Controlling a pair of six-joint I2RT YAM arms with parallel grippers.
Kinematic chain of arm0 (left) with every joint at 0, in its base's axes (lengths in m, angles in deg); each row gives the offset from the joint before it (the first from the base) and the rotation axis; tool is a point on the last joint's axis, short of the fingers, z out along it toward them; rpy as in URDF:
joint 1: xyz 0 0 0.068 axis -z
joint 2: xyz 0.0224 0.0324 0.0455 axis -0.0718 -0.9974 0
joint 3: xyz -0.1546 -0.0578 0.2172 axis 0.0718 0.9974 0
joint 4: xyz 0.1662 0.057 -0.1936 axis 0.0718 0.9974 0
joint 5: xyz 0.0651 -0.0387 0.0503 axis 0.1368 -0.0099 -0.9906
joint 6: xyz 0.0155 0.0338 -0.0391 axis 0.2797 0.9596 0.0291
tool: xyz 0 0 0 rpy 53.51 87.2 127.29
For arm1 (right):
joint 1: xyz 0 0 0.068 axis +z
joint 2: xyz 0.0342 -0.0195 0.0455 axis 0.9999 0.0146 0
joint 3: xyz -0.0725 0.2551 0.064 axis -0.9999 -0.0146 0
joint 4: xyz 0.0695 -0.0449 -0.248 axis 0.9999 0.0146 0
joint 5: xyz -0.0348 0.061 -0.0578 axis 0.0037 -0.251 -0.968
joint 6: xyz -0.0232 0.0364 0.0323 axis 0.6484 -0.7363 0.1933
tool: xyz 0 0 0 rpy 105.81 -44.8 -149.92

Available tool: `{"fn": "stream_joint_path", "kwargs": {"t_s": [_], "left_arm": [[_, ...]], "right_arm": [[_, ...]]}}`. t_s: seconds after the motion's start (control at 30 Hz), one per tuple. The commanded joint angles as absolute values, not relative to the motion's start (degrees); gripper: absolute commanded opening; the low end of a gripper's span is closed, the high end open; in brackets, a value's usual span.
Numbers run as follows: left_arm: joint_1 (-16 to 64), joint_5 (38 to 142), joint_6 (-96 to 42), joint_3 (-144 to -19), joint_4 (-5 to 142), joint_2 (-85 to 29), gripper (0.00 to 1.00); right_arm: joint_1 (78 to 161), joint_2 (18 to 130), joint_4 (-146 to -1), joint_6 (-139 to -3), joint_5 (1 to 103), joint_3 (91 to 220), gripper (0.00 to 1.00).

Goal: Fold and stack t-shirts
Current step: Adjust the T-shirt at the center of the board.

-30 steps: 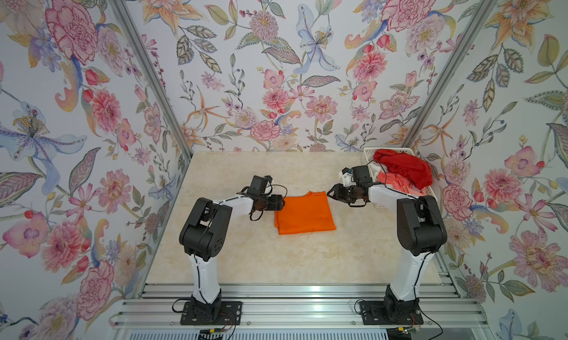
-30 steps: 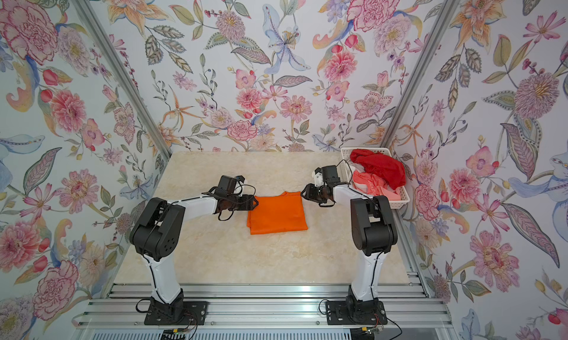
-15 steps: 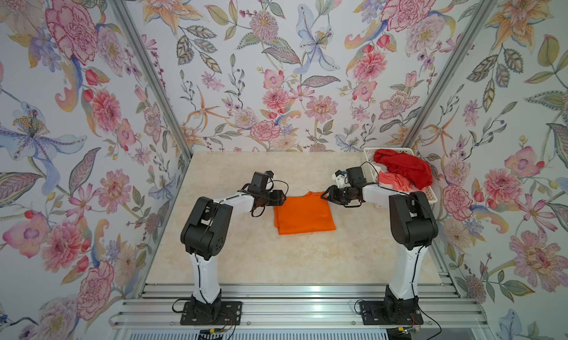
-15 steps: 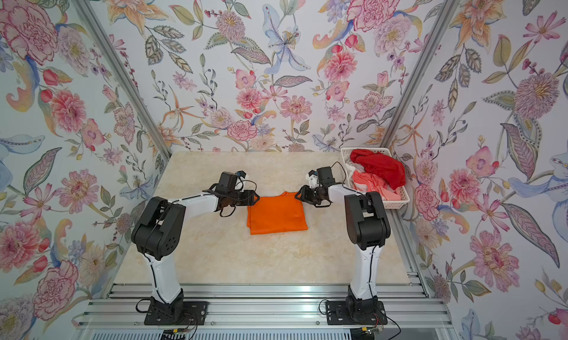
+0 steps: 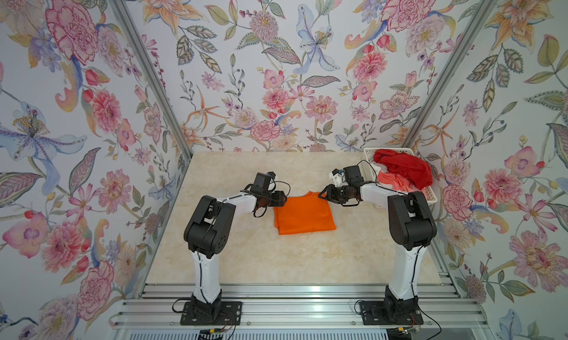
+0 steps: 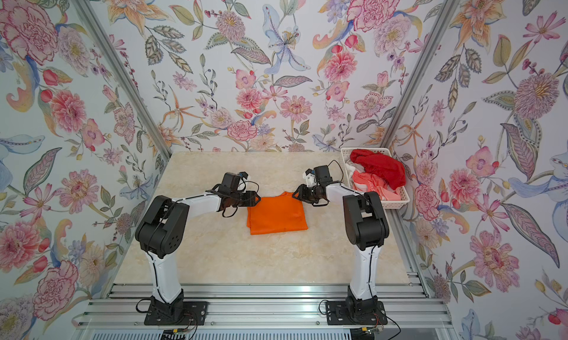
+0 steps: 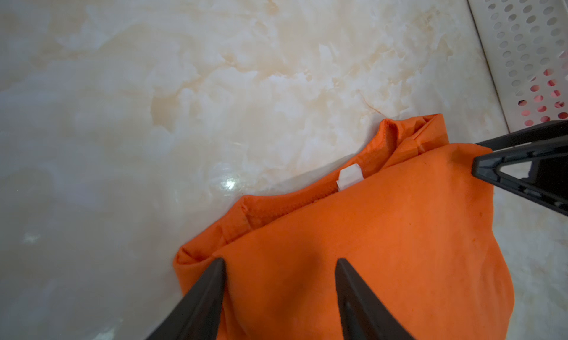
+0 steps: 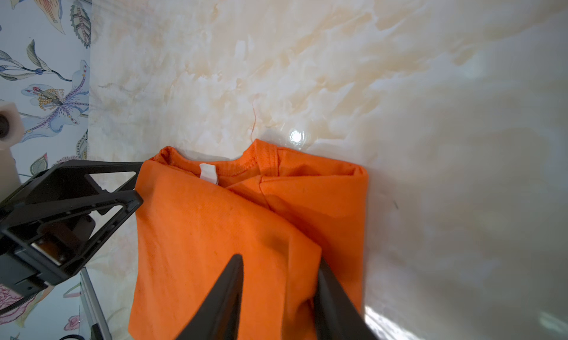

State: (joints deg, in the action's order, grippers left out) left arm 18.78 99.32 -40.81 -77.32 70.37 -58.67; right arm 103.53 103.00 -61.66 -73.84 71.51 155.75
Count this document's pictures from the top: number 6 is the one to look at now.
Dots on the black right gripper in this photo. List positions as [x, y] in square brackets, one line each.
[302, 193]

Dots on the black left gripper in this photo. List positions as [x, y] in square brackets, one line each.
[250, 198]

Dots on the orange t-shirt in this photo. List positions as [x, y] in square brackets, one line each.
[273, 215]

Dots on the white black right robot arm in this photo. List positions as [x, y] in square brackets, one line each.
[366, 229]

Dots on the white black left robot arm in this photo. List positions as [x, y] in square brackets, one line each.
[160, 234]

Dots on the white garment in basket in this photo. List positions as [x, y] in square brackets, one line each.
[351, 168]

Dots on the pink t-shirt in basket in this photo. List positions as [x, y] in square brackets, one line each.
[366, 182]

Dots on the white plastic laundry basket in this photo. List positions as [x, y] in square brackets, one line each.
[395, 205]

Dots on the red t-shirt in basket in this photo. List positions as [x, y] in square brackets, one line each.
[382, 165]

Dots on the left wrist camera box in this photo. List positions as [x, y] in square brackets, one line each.
[233, 183]

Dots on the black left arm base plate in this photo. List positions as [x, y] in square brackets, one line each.
[179, 313]

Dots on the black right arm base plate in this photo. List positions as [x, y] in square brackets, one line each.
[368, 312]

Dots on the front aluminium rail frame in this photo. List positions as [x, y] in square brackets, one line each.
[265, 312]

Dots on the right rear aluminium corner post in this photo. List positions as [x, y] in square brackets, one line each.
[436, 34]

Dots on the aluminium corner post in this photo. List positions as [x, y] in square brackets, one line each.
[436, 34]
[100, 37]

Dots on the left rear aluminium corner post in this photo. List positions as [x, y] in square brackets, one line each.
[100, 37]

